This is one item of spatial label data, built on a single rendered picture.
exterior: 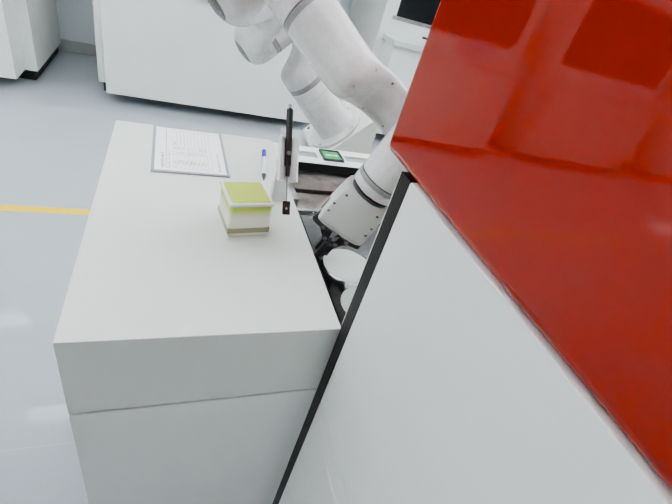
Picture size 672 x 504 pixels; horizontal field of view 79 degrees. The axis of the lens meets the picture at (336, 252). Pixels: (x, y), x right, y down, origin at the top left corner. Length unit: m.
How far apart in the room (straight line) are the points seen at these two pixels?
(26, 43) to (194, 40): 1.19
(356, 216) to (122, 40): 3.07
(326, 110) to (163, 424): 0.98
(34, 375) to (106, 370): 1.18
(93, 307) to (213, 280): 0.15
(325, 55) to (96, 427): 0.63
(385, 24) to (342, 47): 3.43
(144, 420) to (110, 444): 0.07
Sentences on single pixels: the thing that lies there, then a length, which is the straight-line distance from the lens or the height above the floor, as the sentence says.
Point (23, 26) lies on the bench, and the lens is 3.98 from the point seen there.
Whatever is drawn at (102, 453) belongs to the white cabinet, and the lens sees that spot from 0.77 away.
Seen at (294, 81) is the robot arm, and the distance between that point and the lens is 1.30.
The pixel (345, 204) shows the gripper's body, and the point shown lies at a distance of 0.72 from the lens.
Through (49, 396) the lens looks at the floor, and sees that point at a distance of 1.71.
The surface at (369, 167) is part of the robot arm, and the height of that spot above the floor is 1.12.
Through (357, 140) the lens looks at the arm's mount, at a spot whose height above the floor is 0.92.
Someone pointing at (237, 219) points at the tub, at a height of 1.00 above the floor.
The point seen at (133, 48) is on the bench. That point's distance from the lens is 3.64.
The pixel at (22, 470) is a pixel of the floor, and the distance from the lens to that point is 1.60.
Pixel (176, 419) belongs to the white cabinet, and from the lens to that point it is 0.71.
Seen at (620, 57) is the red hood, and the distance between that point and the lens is 0.29.
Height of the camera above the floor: 1.39
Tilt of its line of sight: 35 degrees down
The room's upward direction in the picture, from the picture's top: 18 degrees clockwise
